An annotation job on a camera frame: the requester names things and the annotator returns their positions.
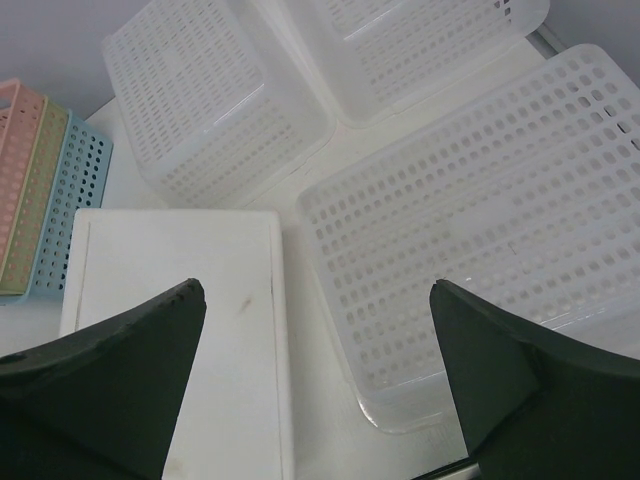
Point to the white perforated basket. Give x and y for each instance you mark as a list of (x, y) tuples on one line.
[(369, 60), (217, 105), (527, 197)]

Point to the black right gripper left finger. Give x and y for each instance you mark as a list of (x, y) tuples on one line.
[(102, 402)]

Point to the pink basket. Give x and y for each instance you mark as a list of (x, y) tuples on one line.
[(20, 121)]

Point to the blue basket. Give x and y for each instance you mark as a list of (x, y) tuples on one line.
[(78, 183)]

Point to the yellow-green basket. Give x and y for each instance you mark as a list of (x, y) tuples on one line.
[(19, 261)]

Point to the small white basket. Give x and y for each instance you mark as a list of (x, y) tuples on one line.
[(192, 379)]

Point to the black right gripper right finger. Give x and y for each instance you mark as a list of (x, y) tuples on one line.
[(533, 403)]

